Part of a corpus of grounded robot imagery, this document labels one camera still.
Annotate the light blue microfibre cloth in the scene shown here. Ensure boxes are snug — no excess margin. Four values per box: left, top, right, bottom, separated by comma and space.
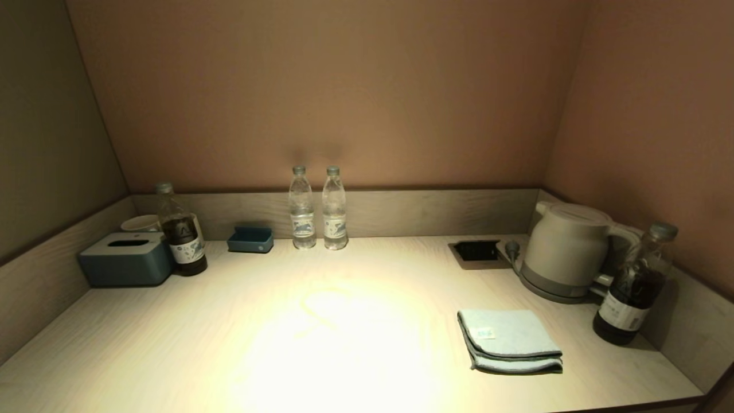
457, 309, 564, 375

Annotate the clear water bottle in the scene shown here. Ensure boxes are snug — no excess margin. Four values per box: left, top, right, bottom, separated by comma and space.
322, 166, 349, 251
288, 166, 317, 250

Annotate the black recessed power socket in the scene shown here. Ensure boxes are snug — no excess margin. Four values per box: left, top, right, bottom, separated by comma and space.
448, 239, 511, 270

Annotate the small blue plastic tray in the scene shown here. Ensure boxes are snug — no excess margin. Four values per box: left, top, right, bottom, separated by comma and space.
227, 226, 274, 254

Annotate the dark tea bottle white label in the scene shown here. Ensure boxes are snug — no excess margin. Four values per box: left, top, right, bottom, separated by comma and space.
155, 182, 208, 277
592, 222, 679, 346

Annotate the white electric kettle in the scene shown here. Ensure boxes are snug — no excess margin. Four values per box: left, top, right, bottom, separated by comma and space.
523, 201, 643, 287

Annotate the grey kettle base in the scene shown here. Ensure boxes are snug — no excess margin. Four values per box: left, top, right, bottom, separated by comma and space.
518, 265, 610, 305

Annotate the white ceramic cup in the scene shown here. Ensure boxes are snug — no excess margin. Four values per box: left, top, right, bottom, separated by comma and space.
120, 215, 161, 233

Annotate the blue-grey tissue box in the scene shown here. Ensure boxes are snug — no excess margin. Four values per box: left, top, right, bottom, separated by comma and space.
79, 232, 175, 287

